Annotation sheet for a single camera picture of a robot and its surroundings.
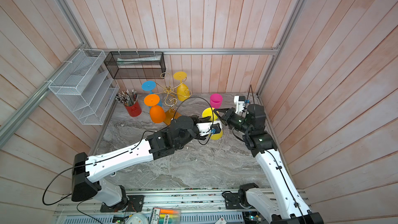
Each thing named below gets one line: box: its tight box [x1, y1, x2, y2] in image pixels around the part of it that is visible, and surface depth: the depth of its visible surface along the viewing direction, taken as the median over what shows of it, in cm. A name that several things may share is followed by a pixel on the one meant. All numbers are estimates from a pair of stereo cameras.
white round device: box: [124, 212, 149, 224], surface depth 69 cm
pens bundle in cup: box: [115, 89, 139, 107], surface depth 102 cm
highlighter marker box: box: [149, 207, 181, 224], surface depth 70 cm
